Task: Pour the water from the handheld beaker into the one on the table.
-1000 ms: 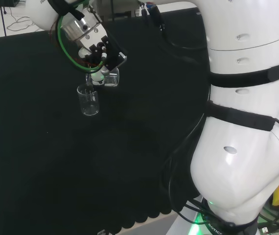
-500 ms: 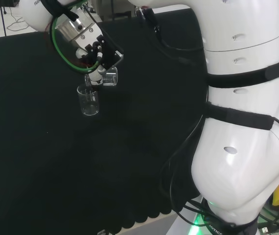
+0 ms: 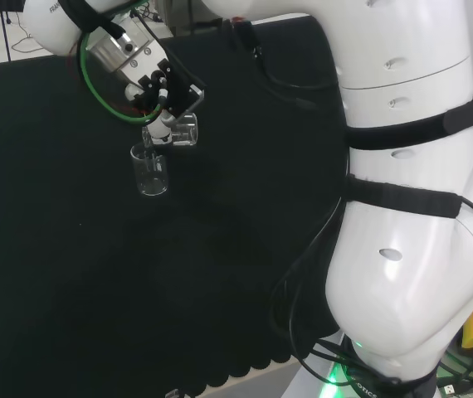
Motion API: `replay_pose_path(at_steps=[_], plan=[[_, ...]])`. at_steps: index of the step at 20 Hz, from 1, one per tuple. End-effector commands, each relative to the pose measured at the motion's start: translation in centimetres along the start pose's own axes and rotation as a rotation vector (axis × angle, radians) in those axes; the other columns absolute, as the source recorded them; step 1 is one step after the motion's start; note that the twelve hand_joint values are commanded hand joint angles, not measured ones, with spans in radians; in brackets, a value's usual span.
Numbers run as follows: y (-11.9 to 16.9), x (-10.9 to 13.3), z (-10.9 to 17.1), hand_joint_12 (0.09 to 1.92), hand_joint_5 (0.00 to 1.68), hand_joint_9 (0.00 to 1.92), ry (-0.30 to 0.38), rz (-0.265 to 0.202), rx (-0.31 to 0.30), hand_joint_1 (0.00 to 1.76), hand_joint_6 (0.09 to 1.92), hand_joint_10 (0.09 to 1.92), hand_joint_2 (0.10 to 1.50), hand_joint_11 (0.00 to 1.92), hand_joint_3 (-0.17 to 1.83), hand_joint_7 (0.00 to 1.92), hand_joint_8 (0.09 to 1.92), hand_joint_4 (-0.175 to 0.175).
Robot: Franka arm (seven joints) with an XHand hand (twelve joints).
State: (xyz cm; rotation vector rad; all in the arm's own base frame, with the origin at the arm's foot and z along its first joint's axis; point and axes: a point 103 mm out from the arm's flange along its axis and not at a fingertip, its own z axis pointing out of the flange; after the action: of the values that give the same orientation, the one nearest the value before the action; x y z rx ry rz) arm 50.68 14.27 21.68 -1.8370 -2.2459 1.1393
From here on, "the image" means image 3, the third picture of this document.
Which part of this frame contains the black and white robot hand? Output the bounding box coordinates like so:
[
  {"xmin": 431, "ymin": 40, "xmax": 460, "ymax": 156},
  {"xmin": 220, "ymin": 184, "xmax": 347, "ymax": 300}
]
[{"xmin": 124, "ymin": 59, "xmax": 205, "ymax": 147}]

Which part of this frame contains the clear glass beaker with water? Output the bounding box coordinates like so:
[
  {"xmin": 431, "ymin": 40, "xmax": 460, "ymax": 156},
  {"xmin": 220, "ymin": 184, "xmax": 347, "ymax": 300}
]
[{"xmin": 140, "ymin": 112, "xmax": 201, "ymax": 148}]

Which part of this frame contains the clear empty glass beaker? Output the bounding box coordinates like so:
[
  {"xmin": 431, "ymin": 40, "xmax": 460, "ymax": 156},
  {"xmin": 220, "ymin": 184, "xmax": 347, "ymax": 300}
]
[{"xmin": 129, "ymin": 143, "xmax": 171, "ymax": 197}]

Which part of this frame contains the black bench cloth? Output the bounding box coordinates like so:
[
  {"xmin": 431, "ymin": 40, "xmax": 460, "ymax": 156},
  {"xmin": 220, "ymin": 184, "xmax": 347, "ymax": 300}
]
[{"xmin": 0, "ymin": 18, "xmax": 350, "ymax": 398}]

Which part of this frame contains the green cable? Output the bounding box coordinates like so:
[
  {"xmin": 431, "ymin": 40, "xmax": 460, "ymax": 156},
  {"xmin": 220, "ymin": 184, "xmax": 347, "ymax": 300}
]
[{"xmin": 76, "ymin": 0, "xmax": 168, "ymax": 126}]

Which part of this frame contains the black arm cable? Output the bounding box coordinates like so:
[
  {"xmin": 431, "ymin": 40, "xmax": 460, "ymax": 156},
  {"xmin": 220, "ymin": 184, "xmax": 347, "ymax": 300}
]
[{"xmin": 230, "ymin": 18, "xmax": 339, "ymax": 111}]

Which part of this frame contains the black cable bundle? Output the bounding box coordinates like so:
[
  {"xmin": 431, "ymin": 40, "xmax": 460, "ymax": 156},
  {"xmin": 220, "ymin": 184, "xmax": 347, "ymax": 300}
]
[{"xmin": 268, "ymin": 197, "xmax": 403, "ymax": 389}]

